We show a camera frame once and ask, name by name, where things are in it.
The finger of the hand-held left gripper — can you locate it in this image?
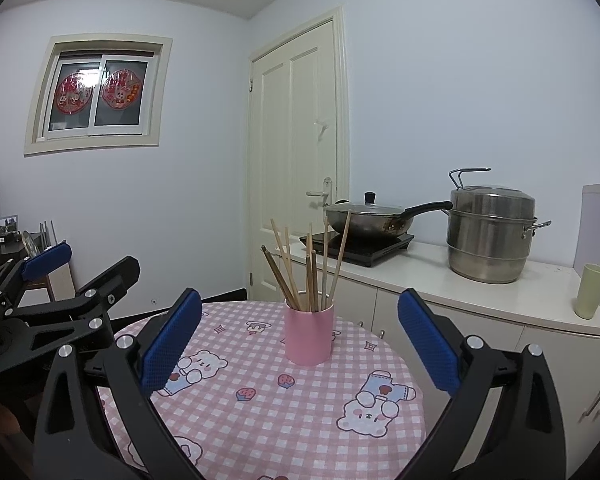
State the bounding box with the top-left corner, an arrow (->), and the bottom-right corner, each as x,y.
0,241 -> 74,313
2,255 -> 142,333

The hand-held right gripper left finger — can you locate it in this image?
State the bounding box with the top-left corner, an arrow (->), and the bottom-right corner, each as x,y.
32,287 -> 206,480

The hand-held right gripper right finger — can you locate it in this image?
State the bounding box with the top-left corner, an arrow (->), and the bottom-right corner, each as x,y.
397,287 -> 567,480

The pink cup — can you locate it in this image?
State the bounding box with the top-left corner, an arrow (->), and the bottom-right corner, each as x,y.
284,297 -> 336,367

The bunch of wooden chopsticks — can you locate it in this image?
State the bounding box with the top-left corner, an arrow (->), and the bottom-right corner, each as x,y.
261,208 -> 352,313

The round silver clock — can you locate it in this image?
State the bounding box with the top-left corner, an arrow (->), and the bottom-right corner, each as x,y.
21,230 -> 43,261

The white counter cabinet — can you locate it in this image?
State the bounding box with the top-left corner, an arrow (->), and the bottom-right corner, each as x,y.
297,240 -> 600,480

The black induction cooker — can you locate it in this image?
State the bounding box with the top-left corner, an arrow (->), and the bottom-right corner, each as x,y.
299,232 -> 415,268

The stainless steel steamer pot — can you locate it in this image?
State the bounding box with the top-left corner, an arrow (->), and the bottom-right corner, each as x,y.
446,167 -> 552,285

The pink checked tablecloth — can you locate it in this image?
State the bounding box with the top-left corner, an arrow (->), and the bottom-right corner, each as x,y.
97,301 -> 427,480

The glass wok lid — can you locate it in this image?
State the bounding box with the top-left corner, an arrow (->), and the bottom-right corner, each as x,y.
325,191 -> 406,213

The pale green cup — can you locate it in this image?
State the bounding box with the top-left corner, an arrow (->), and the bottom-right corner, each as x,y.
574,263 -> 600,320

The red round window decal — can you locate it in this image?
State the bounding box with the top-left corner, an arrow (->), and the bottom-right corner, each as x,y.
55,72 -> 92,113
101,71 -> 140,107

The white framed window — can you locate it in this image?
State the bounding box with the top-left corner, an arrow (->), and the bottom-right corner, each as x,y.
23,35 -> 173,156

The cream panel door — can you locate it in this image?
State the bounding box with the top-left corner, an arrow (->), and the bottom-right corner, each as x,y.
247,7 -> 351,301

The steel wok with black handle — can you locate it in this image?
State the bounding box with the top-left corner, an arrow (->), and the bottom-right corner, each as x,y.
324,201 -> 453,240

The metal door handle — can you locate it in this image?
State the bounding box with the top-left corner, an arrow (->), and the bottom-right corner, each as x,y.
306,176 -> 333,208

